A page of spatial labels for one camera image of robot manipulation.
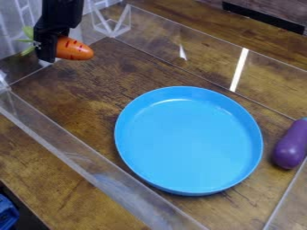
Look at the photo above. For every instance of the blue object at corner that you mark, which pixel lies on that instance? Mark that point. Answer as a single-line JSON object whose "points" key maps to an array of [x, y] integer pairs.
{"points": [[8, 213]]}

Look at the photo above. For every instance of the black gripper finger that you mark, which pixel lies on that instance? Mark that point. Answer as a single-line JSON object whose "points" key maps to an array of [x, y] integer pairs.
{"points": [[46, 40]]}

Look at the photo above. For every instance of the blue round tray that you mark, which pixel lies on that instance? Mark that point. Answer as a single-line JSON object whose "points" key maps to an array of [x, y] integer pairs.
{"points": [[188, 140]]}

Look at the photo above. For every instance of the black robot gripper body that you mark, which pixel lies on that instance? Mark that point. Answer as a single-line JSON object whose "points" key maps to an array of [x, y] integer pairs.
{"points": [[60, 14]]}

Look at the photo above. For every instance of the orange toy carrot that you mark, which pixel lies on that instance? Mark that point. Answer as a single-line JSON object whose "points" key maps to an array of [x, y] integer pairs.
{"points": [[68, 48]]}

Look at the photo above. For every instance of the purple toy eggplant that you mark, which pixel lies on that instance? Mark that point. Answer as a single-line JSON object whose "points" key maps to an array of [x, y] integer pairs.
{"points": [[291, 147]]}

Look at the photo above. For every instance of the clear acrylic enclosure wall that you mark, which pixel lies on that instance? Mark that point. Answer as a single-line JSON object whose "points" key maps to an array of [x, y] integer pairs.
{"points": [[59, 107]]}

